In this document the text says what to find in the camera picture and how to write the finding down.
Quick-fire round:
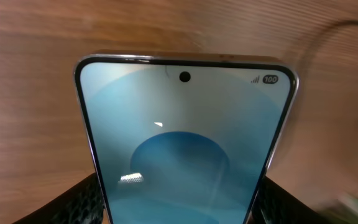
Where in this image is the Galaxy smartphone with teal screen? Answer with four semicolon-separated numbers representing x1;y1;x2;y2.
74;53;300;223

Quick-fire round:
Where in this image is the black USB charging cable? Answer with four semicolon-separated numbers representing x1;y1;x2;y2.
296;19;358;75

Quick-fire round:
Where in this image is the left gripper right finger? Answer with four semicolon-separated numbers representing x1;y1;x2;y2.
250;177;330;224

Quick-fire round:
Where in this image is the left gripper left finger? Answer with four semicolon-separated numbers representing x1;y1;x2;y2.
14;173;104;224

